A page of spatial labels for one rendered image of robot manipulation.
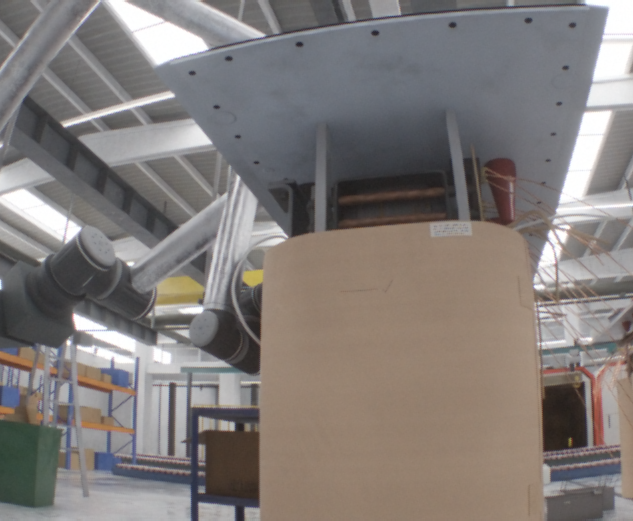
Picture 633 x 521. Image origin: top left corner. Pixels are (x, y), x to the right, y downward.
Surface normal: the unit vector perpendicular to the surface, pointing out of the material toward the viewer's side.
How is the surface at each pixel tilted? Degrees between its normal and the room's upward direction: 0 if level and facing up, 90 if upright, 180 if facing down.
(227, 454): 90
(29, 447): 94
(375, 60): 180
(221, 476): 90
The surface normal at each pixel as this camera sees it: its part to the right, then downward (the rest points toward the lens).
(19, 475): 0.07, -0.27
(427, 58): 0.00, 0.94
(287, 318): -0.62, -0.26
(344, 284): -0.23, -0.33
